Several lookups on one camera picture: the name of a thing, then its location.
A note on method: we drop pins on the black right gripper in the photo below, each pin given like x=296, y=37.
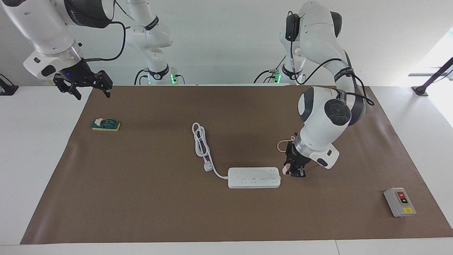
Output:
x=76, y=74

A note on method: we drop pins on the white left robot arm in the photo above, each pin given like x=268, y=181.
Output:
x=318, y=117

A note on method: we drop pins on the black slanted stand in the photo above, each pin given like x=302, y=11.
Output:
x=433, y=76

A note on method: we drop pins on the black table clamp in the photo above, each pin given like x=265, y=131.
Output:
x=7, y=88

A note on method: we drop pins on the pink charger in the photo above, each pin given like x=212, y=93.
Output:
x=285, y=170

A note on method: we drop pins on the green knife switch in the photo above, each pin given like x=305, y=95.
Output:
x=106, y=124

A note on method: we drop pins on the grey on off switch box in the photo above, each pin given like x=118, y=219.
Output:
x=399, y=203

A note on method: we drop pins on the white power strip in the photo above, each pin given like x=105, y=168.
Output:
x=253, y=179

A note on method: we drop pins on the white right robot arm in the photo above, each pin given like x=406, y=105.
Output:
x=42, y=28

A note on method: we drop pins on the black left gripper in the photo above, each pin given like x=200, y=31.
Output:
x=299, y=156

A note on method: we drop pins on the brown paper table mat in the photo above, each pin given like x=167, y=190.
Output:
x=177, y=212

